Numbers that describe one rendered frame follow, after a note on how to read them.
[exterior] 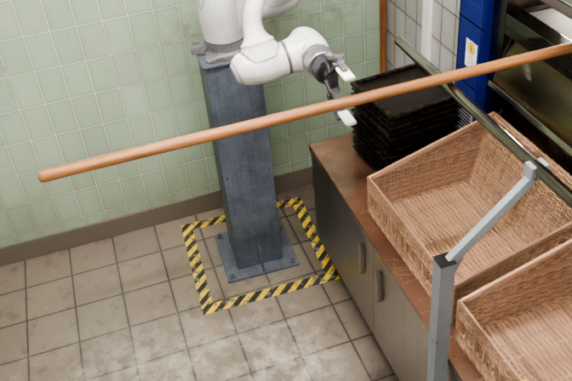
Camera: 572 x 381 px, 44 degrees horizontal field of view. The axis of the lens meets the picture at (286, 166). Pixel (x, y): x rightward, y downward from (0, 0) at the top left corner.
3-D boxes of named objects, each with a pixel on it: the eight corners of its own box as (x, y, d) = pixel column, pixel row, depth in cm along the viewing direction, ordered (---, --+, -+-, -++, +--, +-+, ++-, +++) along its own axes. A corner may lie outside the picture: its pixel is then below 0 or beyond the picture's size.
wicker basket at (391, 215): (488, 173, 254) (494, 108, 237) (593, 276, 210) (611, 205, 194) (364, 211, 243) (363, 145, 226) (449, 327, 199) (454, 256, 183)
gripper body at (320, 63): (334, 50, 199) (346, 65, 192) (336, 76, 204) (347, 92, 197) (310, 55, 198) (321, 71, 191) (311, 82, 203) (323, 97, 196)
